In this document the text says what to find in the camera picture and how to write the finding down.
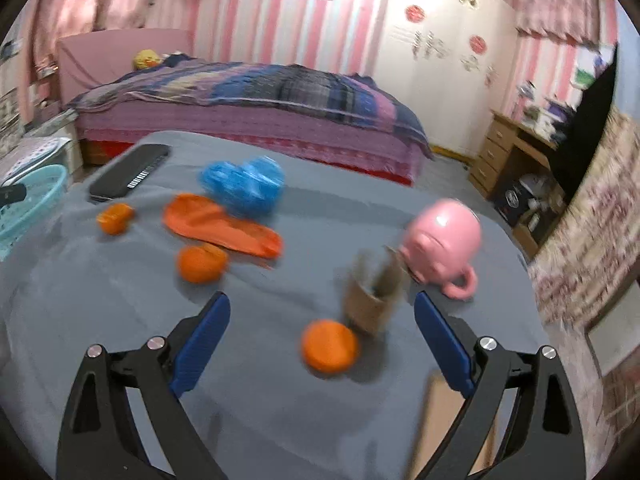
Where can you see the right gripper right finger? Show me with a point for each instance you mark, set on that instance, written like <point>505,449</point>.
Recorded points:
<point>519,418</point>

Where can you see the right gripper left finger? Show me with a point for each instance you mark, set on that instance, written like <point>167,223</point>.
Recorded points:
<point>98,436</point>

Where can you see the orange tangerine peel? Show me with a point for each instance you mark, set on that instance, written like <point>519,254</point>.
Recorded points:
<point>115,219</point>
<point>329,347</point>
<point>201,264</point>

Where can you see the light blue plastic basket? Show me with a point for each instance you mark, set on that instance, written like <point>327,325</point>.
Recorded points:
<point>43,190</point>

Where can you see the polka dot covered stool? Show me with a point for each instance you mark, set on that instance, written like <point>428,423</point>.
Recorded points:
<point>34,153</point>

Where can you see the pink headboard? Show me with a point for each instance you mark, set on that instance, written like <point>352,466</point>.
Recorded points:
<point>88,60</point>

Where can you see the orange plastic bag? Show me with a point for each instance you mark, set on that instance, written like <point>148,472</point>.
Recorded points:
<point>200,218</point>

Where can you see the yellow duck plush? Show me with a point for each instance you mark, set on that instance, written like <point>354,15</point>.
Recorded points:
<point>146,58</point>

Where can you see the pink pig mug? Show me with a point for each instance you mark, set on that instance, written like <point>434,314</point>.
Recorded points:
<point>439,245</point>

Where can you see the black box under desk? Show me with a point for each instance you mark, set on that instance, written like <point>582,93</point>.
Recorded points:
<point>512,202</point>

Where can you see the blue crumpled plastic bag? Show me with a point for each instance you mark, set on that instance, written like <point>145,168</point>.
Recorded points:
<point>250,190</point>

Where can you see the wooden desk with drawers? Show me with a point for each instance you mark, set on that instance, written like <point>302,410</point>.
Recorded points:
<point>512,152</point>

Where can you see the bed with purple sheet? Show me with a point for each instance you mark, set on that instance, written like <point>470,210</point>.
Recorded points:
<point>372,152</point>

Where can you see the striped patchwork blanket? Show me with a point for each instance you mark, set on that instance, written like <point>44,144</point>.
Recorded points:
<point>348,100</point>

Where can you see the white wardrobe with decals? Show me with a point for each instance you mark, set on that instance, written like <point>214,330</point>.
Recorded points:
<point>449,61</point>

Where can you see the pink curtain valance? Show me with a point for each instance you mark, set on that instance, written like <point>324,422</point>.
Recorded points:
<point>587,22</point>

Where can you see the wall landscape picture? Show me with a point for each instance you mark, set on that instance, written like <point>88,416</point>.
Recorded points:
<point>589,64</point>

